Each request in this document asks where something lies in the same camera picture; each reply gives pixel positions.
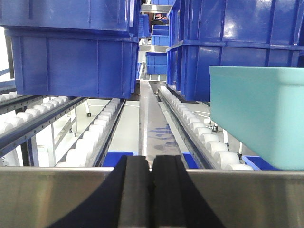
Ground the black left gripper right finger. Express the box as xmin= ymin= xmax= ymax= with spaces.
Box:
xmin=152 ymin=155 xmax=224 ymax=228

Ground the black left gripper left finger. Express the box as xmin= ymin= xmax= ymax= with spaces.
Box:
xmin=51 ymin=156 xmax=150 ymax=228

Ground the light teal plastic bin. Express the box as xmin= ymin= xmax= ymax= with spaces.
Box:
xmin=209 ymin=66 xmax=304 ymax=170

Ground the blue bin below shelf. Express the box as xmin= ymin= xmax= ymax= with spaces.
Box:
xmin=102 ymin=151 xmax=134 ymax=167

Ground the white roller track middle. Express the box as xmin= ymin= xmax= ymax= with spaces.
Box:
xmin=56 ymin=98 xmax=125 ymax=168

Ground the white roller track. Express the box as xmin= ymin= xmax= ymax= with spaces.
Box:
xmin=56 ymin=98 xmax=125 ymax=168
xmin=158 ymin=86 xmax=253 ymax=171
xmin=0 ymin=97 xmax=87 ymax=157

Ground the white roller track right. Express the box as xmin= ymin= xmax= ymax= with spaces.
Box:
xmin=158 ymin=86 xmax=253 ymax=171

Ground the white roller track left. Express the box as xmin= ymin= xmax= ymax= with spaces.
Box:
xmin=0 ymin=97 xmax=87 ymax=157

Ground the dark blue bin lower right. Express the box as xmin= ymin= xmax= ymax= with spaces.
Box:
xmin=165 ymin=39 xmax=304 ymax=101

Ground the dark blue bin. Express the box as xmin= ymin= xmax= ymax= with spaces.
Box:
xmin=4 ymin=28 xmax=138 ymax=99
xmin=0 ymin=0 xmax=141 ymax=36
xmin=165 ymin=39 xmax=304 ymax=101
xmin=169 ymin=0 xmax=304 ymax=46

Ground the distant blue bin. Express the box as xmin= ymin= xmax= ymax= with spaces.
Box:
xmin=146 ymin=52 xmax=167 ymax=75

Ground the dark blue bin lower left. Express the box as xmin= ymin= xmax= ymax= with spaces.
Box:
xmin=4 ymin=28 xmax=138 ymax=99

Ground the dark blue bin upper left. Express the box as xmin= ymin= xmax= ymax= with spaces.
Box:
xmin=0 ymin=0 xmax=141 ymax=36

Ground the dark blue bin upper right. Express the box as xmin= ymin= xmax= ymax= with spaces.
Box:
xmin=169 ymin=0 xmax=304 ymax=46

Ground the steel divider guide rail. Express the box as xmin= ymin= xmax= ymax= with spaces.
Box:
xmin=140 ymin=80 xmax=187 ymax=162

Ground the steel shelf front rail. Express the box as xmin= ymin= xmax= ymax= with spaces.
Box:
xmin=0 ymin=167 xmax=304 ymax=228

